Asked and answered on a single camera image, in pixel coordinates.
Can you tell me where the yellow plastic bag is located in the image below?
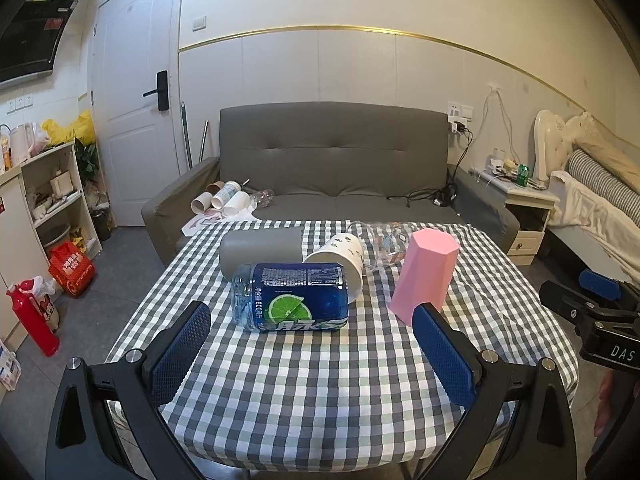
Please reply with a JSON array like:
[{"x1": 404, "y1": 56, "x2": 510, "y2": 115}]
[{"x1": 41, "y1": 110, "x2": 96, "y2": 147}]

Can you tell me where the white cardboard tube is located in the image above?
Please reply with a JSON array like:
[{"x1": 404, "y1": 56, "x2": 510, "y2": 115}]
[{"x1": 223, "y1": 191, "x2": 251, "y2": 216}]

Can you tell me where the white cable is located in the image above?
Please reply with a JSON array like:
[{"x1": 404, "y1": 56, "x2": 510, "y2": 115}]
[{"x1": 469, "y1": 85, "x2": 522, "y2": 177}]

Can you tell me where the grey checkered tablecloth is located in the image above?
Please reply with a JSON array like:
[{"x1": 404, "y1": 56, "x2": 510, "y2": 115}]
[{"x1": 105, "y1": 219, "x2": 581, "y2": 472}]

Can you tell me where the black bin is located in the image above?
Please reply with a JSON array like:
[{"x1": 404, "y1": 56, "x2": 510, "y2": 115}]
[{"x1": 92, "y1": 209, "x2": 114, "y2": 241}]

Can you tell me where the black range hood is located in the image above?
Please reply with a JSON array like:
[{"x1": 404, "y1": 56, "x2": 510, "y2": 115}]
[{"x1": 0, "y1": 0, "x2": 82, "y2": 86}]

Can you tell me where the white open shelf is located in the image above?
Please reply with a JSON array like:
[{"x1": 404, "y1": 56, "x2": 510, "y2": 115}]
[{"x1": 20, "y1": 141, "x2": 104, "y2": 257}]

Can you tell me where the white printed paper cup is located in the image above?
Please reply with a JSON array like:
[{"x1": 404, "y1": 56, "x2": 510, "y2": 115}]
[{"x1": 303, "y1": 232, "x2": 369, "y2": 305}]

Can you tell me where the pink cup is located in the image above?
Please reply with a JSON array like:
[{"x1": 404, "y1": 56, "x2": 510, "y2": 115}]
[{"x1": 390, "y1": 228, "x2": 459, "y2": 327}]

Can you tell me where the clear glass cup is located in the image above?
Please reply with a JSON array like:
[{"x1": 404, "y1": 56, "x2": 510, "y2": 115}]
[{"x1": 347, "y1": 220, "x2": 414, "y2": 272}]

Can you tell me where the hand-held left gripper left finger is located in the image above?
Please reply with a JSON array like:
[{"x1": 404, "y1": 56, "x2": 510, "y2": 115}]
[{"x1": 45, "y1": 301, "x2": 221, "y2": 480}]

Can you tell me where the green plant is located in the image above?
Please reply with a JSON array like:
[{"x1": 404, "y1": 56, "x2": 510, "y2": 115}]
[{"x1": 75, "y1": 139, "x2": 102, "y2": 187}]

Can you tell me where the black door lock handle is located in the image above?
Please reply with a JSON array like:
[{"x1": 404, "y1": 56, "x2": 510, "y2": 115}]
[{"x1": 143, "y1": 71, "x2": 170, "y2": 110}]

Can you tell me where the beige pillow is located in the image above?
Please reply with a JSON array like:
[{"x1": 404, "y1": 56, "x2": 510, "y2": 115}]
[{"x1": 575, "y1": 130, "x2": 640, "y2": 182}]

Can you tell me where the red fire extinguisher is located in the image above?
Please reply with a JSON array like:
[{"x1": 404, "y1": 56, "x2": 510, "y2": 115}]
[{"x1": 6, "y1": 282, "x2": 60, "y2": 358}]

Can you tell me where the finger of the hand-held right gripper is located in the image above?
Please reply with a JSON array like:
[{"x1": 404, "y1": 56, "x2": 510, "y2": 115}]
[
  {"x1": 579, "y1": 269, "x2": 640, "y2": 311},
  {"x1": 539, "y1": 280, "x2": 640, "y2": 332}
]

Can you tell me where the grey sofa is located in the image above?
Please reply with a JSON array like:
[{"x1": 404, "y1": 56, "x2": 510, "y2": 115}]
[{"x1": 141, "y1": 104, "x2": 520, "y2": 268}]

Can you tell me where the blue label plastic bottle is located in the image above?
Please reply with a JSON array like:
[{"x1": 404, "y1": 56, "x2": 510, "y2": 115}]
[{"x1": 231, "y1": 261, "x2": 349, "y2": 334}]

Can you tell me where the red paper bag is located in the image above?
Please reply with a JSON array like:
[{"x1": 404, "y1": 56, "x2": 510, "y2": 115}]
[{"x1": 48, "y1": 241, "x2": 96, "y2": 299}]

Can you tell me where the white blanket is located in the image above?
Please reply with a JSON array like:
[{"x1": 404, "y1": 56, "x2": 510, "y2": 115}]
[{"x1": 547, "y1": 170, "x2": 640, "y2": 262}]

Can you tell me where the grey cup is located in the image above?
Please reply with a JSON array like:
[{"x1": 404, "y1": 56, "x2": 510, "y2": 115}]
[{"x1": 220, "y1": 227, "x2": 307, "y2": 279}]

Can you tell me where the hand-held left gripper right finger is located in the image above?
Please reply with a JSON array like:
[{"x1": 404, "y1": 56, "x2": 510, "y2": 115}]
[{"x1": 411, "y1": 302, "x2": 577, "y2": 480}]

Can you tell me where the white nightstand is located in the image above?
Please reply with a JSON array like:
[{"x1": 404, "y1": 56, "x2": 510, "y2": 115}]
[{"x1": 470, "y1": 165, "x2": 561, "y2": 267}]

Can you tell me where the white door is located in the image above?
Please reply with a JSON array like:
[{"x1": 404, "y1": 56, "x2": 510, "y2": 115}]
[{"x1": 90, "y1": 0, "x2": 189, "y2": 228}]

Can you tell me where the cream bed headboard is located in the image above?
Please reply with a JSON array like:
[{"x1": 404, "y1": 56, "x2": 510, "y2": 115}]
[{"x1": 534, "y1": 109, "x2": 613, "y2": 182}]

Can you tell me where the black cable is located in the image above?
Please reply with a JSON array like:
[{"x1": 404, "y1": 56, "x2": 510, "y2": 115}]
[{"x1": 387, "y1": 186, "x2": 459, "y2": 209}]

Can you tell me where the white printed paper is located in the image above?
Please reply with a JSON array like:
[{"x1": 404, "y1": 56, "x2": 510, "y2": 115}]
[{"x1": 182, "y1": 210, "x2": 262, "y2": 237}]

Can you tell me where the pale pink kettle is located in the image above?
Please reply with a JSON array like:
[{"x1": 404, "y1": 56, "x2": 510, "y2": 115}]
[{"x1": 10, "y1": 124, "x2": 37, "y2": 167}]

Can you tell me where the white cabinet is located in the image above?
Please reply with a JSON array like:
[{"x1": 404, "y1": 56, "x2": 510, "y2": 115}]
[{"x1": 0, "y1": 165, "x2": 52, "y2": 352}]

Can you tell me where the person's right hand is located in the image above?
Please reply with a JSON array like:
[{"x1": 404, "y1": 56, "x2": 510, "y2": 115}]
[{"x1": 594, "y1": 370, "x2": 622, "y2": 439}]

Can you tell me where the striped pillow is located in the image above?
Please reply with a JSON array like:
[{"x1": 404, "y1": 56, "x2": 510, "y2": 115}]
[{"x1": 567, "y1": 149, "x2": 640, "y2": 212}]

